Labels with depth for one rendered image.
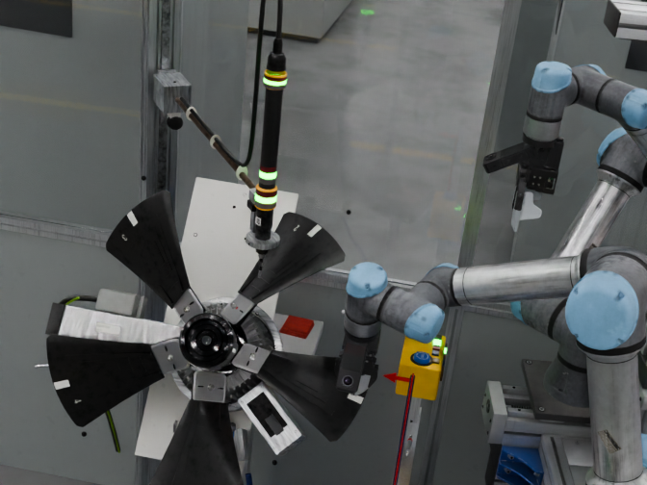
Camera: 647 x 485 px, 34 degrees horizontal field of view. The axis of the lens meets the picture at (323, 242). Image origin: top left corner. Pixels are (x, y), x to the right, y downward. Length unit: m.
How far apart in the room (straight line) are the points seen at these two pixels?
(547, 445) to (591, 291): 0.87
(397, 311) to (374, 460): 1.40
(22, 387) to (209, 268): 1.14
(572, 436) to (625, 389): 0.77
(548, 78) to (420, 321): 0.58
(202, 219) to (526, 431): 0.93
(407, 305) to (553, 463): 0.70
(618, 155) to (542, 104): 0.44
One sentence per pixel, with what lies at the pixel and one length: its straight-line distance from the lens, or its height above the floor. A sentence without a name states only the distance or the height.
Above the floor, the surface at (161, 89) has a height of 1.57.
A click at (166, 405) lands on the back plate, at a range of 2.57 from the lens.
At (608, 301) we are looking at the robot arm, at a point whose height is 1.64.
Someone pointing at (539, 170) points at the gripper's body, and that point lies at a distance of 2.28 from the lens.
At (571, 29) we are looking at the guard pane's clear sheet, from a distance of 2.70.
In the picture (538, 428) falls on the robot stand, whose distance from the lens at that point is 2.61.
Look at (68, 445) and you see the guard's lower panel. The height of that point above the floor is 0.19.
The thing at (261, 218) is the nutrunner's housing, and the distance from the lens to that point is 2.14.
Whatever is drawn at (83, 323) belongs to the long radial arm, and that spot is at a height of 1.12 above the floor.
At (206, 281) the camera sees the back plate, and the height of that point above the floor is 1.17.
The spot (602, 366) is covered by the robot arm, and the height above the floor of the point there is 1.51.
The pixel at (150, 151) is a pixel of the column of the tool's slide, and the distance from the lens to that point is 2.80.
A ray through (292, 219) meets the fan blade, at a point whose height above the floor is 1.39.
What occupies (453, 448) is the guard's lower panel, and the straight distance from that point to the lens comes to 3.29.
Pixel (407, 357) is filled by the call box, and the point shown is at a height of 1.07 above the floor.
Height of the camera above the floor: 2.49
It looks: 28 degrees down
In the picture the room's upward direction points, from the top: 6 degrees clockwise
